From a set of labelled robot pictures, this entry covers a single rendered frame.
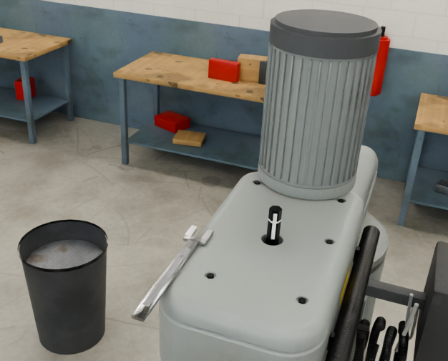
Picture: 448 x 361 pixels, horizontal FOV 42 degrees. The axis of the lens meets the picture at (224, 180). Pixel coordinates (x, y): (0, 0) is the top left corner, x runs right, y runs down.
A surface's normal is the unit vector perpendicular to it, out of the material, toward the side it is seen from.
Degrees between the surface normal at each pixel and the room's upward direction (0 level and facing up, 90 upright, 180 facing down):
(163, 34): 90
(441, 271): 0
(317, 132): 90
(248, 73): 90
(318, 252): 0
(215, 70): 90
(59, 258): 0
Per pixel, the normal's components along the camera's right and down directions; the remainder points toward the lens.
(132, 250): 0.05, -0.88
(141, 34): -0.35, 0.43
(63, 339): -0.02, 0.53
